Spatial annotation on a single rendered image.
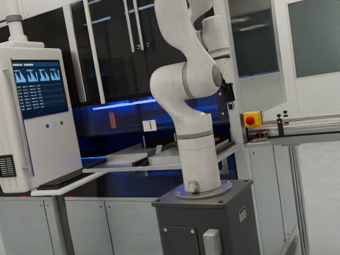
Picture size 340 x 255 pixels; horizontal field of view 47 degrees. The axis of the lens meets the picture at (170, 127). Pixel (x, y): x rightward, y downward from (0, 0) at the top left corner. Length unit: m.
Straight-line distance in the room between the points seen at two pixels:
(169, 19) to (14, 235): 2.42
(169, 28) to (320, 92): 5.43
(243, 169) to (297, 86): 4.65
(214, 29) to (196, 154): 0.54
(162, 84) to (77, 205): 1.61
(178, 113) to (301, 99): 5.42
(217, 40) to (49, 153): 1.19
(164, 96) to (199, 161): 0.23
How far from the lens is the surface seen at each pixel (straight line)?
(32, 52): 2.29
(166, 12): 1.20
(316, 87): 6.52
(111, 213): 2.53
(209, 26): 1.55
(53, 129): 2.32
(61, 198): 2.49
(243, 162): 2.00
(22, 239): 3.23
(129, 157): 1.99
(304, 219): 2.17
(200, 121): 1.21
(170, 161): 1.73
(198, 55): 1.19
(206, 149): 1.22
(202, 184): 1.24
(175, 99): 1.24
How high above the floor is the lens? 1.21
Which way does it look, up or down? 6 degrees down
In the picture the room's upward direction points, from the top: 9 degrees counter-clockwise
